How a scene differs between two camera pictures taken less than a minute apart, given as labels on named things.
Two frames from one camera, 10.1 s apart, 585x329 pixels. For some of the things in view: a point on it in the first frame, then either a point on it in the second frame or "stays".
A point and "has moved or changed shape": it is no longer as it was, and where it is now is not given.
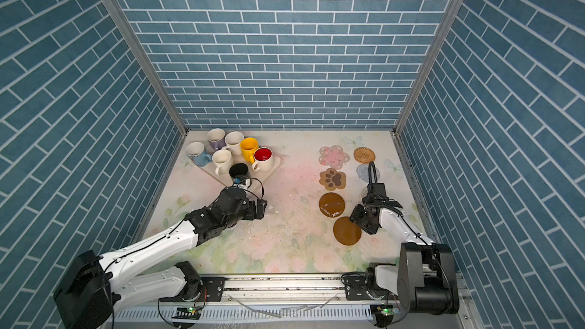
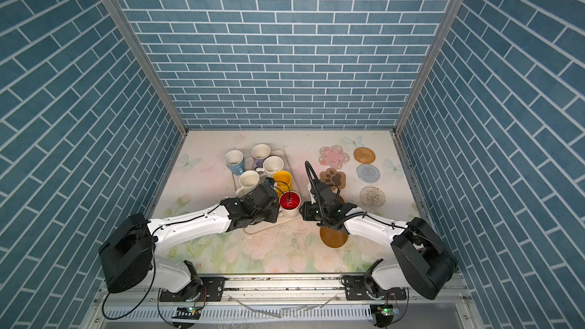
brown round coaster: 346,232 has moved or changed shape
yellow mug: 249,145 → 282,180
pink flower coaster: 334,156 stays
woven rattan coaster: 364,155 stays
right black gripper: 356,214 → 306,214
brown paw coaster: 332,179 stays
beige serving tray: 258,177 → 270,167
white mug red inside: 263,159 → 289,203
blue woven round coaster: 362,171 stays
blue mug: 196,151 → 235,161
